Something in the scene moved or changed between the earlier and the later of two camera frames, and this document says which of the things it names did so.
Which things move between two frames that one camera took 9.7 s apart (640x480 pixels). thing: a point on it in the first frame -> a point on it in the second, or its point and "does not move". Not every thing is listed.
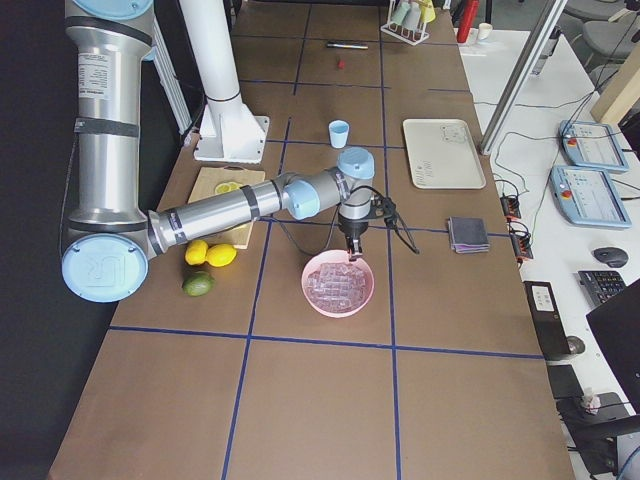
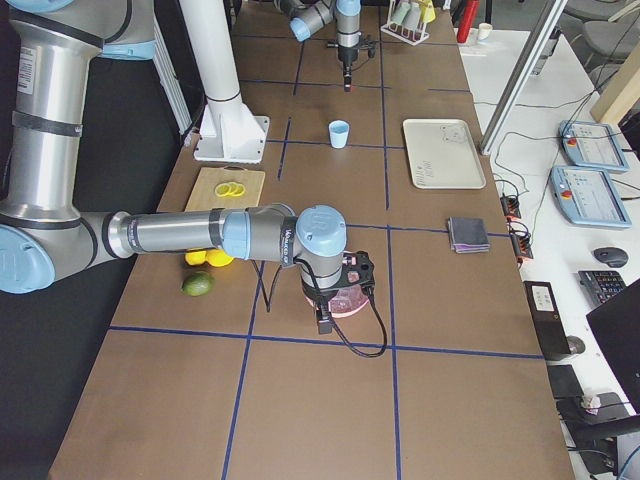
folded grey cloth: [468, 235] does not move
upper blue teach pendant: [592, 146] does not move
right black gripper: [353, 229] -> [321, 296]
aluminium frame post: [522, 74] does not move
